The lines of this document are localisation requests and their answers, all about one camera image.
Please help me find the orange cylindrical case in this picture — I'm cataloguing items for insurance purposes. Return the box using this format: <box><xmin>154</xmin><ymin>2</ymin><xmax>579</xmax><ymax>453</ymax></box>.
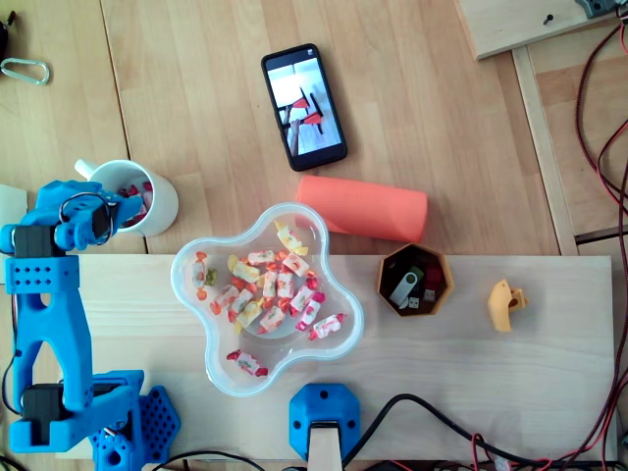
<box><xmin>295</xmin><ymin>175</ymin><xmax>430</xmax><ymax>244</ymax></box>

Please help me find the white ceramic mug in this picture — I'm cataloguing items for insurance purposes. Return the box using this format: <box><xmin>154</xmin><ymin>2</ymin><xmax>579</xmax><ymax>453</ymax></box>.
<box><xmin>74</xmin><ymin>158</ymin><xmax>180</xmax><ymax>237</ymax></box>

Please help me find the silver carabiner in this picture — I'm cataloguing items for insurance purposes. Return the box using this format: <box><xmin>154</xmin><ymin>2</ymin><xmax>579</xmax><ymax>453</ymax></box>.
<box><xmin>0</xmin><ymin>57</ymin><xmax>51</xmax><ymax>85</ymax></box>

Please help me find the white box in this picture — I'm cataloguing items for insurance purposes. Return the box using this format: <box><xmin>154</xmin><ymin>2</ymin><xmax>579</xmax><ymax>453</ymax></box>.
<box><xmin>0</xmin><ymin>183</ymin><xmax>29</xmax><ymax>227</ymax></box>

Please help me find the grey metal part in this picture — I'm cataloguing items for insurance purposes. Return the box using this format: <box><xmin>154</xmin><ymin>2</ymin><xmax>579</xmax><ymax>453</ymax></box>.
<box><xmin>573</xmin><ymin>0</ymin><xmax>618</xmax><ymax>20</ymax></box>

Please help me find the light wooden base board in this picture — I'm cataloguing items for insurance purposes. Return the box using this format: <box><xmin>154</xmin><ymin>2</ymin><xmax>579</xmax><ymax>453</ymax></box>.
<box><xmin>56</xmin><ymin>253</ymin><xmax>617</xmax><ymax>462</ymax></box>

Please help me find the clear Haribo candy tub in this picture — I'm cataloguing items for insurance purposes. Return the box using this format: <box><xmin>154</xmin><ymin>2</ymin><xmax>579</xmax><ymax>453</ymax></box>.
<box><xmin>170</xmin><ymin>202</ymin><xmax>365</xmax><ymax>398</ymax></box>

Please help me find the yellow 3D-printed part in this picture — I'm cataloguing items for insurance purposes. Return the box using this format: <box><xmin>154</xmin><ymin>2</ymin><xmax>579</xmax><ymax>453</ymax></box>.
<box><xmin>487</xmin><ymin>279</ymin><xmax>530</xmax><ymax>334</ymax></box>

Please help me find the red black cable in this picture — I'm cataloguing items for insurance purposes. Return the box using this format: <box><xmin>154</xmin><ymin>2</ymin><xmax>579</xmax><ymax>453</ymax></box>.
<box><xmin>571</xmin><ymin>19</ymin><xmax>628</xmax><ymax>465</ymax></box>

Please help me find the yellow white wrapped candy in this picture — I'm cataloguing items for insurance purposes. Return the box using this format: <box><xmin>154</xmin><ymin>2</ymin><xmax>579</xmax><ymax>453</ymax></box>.
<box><xmin>235</xmin><ymin>299</ymin><xmax>264</xmax><ymax>336</ymax></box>
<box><xmin>273</xmin><ymin>220</ymin><xmax>311</xmax><ymax>257</ymax></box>
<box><xmin>227</xmin><ymin>253</ymin><xmax>262</xmax><ymax>284</ymax></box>

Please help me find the black object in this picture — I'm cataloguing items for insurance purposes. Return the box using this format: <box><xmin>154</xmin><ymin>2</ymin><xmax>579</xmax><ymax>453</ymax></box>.
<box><xmin>0</xmin><ymin>10</ymin><xmax>16</xmax><ymax>56</ymax></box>

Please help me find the thin red wire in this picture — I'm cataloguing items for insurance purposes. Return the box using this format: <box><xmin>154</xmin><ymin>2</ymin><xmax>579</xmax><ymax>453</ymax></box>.
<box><xmin>469</xmin><ymin>431</ymin><xmax>553</xmax><ymax>471</ymax></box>

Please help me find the brown hexagonal container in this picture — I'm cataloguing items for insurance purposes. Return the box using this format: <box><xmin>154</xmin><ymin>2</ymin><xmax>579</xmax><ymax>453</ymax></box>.
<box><xmin>376</xmin><ymin>241</ymin><xmax>455</xmax><ymax>319</ymax></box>

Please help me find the wooden post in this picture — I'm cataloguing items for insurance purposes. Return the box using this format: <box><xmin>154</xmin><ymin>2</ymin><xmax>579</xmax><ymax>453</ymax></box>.
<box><xmin>306</xmin><ymin>421</ymin><xmax>342</xmax><ymax>471</ymax></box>

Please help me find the blue post base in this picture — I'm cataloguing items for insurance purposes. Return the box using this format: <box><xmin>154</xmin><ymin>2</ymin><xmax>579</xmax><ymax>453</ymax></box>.
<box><xmin>288</xmin><ymin>383</ymin><xmax>362</xmax><ymax>462</ymax></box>

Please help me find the wooden rail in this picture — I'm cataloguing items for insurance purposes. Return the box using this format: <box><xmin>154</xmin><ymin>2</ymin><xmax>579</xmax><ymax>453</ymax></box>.
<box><xmin>511</xmin><ymin>43</ymin><xmax>581</xmax><ymax>257</ymax></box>

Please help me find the black smartphone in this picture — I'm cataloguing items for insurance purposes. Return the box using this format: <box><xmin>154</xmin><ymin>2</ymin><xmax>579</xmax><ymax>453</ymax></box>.
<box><xmin>260</xmin><ymin>42</ymin><xmax>348</xmax><ymax>173</ymax></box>

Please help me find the small wooden board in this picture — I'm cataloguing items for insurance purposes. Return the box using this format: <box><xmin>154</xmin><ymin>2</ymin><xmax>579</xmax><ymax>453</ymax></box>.
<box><xmin>453</xmin><ymin>0</ymin><xmax>628</xmax><ymax>62</ymax></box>

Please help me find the thin black cable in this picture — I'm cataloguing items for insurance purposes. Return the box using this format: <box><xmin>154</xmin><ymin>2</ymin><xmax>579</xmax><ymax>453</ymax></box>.
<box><xmin>166</xmin><ymin>449</ymin><xmax>269</xmax><ymax>471</ymax></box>

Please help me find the silver USB stick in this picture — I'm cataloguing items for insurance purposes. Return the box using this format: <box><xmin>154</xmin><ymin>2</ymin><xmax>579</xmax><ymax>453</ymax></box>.
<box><xmin>390</xmin><ymin>272</ymin><xmax>426</xmax><ymax>306</ymax></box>

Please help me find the thick black cable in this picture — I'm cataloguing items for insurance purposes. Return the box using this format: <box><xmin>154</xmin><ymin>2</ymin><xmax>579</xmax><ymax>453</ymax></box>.
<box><xmin>341</xmin><ymin>393</ymin><xmax>558</xmax><ymax>468</ymax></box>

